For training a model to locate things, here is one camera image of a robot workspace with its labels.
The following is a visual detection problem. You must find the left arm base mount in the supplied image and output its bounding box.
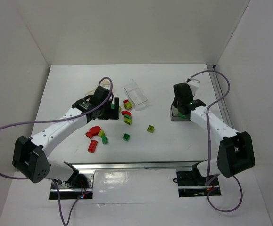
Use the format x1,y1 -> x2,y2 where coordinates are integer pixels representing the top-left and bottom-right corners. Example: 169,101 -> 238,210
49,170 -> 95,200

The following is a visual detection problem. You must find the dark grey translucent container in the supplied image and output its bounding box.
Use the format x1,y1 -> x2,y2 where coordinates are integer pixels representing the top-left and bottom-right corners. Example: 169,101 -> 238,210
170,105 -> 190,121

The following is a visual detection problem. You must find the large red round lego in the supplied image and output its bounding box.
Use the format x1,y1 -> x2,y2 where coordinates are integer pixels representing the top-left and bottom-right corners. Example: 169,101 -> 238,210
89,126 -> 101,136

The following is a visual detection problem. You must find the lime 2x2 lego brick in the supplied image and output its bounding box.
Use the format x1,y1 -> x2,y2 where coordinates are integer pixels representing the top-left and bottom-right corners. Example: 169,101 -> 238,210
123,101 -> 133,110

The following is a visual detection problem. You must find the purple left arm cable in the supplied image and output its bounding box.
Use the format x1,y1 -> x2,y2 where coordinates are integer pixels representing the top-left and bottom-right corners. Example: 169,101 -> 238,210
0,76 -> 114,226

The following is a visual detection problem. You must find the aluminium front rail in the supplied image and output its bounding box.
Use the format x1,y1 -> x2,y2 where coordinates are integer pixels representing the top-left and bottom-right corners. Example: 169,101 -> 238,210
72,161 -> 199,170

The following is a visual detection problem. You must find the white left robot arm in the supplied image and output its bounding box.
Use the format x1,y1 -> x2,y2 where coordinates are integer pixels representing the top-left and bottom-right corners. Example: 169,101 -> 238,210
12,86 -> 119,186

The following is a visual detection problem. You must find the small red lego block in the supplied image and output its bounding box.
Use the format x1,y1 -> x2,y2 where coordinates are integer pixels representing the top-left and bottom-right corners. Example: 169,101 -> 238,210
85,132 -> 93,139

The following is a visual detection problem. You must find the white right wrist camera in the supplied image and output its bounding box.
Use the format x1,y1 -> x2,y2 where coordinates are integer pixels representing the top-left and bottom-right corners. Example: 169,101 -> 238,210
186,77 -> 200,96

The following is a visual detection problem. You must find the red curved lego brick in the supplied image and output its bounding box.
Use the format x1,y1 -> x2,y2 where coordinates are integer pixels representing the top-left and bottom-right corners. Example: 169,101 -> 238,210
121,111 -> 132,116

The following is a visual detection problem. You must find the clear plastic container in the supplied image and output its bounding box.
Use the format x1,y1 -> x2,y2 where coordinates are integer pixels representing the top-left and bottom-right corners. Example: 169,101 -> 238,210
124,82 -> 148,111

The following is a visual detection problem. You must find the orange translucent plastic container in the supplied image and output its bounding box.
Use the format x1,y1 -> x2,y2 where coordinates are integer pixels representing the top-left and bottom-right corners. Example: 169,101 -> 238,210
85,79 -> 111,96

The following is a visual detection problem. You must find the lime square lego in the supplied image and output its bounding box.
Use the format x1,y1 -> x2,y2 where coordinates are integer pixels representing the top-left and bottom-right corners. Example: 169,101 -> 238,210
147,125 -> 155,133

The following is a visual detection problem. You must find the lime small lego brick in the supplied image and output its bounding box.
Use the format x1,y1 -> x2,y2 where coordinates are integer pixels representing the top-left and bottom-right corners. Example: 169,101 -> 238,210
98,130 -> 105,137

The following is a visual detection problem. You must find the aluminium side rail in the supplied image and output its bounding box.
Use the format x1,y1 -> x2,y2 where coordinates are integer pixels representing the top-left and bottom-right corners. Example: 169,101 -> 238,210
207,65 -> 232,127

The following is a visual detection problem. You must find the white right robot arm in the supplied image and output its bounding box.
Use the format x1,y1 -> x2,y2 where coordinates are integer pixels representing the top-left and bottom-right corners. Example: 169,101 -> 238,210
172,83 -> 256,178

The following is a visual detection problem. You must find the green curved lego brick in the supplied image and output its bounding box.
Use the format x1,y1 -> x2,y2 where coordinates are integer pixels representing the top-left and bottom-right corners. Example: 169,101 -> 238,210
101,135 -> 108,144

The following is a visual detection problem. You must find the red lego plate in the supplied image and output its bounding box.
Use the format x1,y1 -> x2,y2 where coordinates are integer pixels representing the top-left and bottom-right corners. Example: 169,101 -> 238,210
88,140 -> 98,153

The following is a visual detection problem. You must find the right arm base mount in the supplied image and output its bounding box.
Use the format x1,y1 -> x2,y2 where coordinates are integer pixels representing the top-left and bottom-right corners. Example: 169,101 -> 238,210
172,171 -> 221,198

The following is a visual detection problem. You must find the lime curved lego brick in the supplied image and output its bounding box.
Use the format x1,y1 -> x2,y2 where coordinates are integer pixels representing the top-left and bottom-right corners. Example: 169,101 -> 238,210
124,117 -> 132,125

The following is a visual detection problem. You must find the green square lego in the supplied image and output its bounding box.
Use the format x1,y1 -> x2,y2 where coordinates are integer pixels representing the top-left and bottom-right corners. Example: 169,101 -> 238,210
123,133 -> 131,142

